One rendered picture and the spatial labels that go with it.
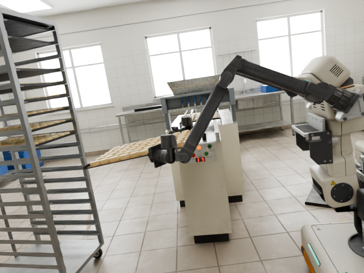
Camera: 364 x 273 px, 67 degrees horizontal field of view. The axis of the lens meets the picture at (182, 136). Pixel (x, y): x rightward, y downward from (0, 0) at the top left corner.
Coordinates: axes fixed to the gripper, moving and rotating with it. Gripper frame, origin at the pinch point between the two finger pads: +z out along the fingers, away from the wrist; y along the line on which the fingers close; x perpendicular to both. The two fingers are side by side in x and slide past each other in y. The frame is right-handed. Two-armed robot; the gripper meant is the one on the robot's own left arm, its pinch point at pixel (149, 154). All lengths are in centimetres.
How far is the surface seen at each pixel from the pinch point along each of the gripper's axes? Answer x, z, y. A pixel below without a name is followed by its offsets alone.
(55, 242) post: -46, 63, 46
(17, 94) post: -40, 57, -45
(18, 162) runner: -50, 73, -7
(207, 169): 62, 37, 36
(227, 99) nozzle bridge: 136, 74, -6
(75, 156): -13, 94, 3
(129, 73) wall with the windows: 212, 414, -81
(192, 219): 47, 51, 74
